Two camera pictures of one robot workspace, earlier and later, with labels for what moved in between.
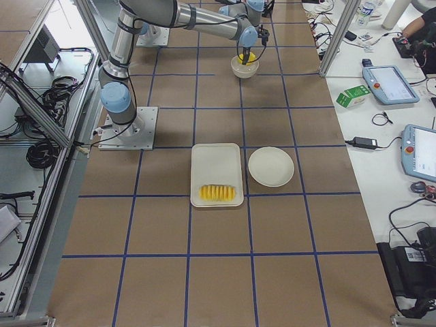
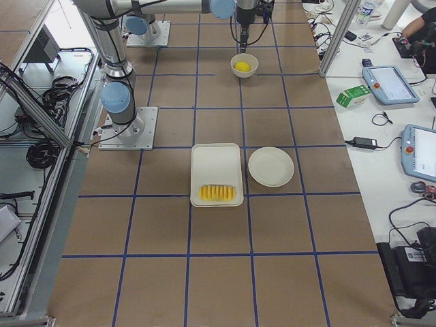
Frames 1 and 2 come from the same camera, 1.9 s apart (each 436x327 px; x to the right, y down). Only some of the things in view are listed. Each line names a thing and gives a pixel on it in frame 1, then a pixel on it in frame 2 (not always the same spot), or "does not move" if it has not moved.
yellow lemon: [251, 58] → [242, 66]
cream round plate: [271, 166] does not move
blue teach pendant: [388, 83] does not move
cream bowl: [244, 71] does not move
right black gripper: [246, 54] → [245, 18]
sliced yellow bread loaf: [217, 193] does not move
